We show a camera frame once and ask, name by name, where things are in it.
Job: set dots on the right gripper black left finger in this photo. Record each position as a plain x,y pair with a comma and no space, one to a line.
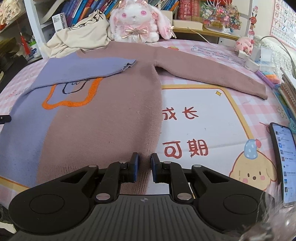
65,202

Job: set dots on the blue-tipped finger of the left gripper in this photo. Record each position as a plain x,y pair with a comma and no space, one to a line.
5,119

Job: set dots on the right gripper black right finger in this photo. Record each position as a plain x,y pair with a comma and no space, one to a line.
223,203

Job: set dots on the mauve and lilac knit sweater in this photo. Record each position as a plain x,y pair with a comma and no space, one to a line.
98,107

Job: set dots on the red tassel ornament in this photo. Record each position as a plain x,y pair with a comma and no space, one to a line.
25,45

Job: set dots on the black smartphone lit screen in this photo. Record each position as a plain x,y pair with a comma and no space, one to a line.
284,151

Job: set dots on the white small carton box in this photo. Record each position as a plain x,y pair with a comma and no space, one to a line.
59,22

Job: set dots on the cream canvas tote bag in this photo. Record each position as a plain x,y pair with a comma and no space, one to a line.
90,33

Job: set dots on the purple pen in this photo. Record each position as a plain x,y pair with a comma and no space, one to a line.
265,79

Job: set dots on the white charger plug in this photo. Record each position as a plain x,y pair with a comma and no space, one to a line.
256,53

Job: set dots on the small pink pig toy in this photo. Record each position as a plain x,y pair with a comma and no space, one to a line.
244,44

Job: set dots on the white pink plush bunny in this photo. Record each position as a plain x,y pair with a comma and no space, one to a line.
139,22

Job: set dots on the colourful paper star bouquet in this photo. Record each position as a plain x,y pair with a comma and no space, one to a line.
221,14

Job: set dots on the alphabet wall poster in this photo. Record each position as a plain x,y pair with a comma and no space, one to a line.
283,24

